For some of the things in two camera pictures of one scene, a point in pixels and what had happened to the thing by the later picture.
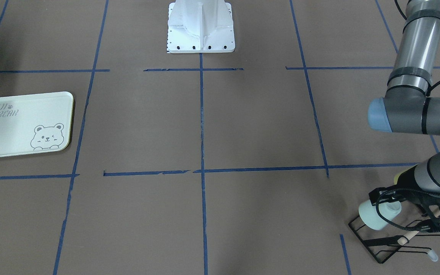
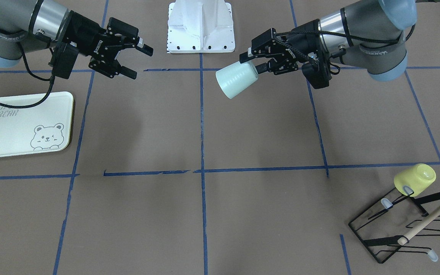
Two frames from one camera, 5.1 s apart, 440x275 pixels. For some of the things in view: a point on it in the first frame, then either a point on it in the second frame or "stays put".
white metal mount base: x=200 y=26 stays put
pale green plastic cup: x=368 y=213 → x=233 y=79
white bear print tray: x=23 y=125 stays put
